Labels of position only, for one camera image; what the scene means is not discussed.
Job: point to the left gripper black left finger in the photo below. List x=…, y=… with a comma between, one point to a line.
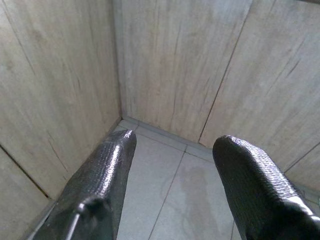
x=100, y=180

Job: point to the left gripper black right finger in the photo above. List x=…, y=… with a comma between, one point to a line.
x=255, y=190

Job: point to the wood-grain cabinet door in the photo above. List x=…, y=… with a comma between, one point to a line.
x=175, y=62
x=62, y=87
x=15, y=200
x=275, y=87

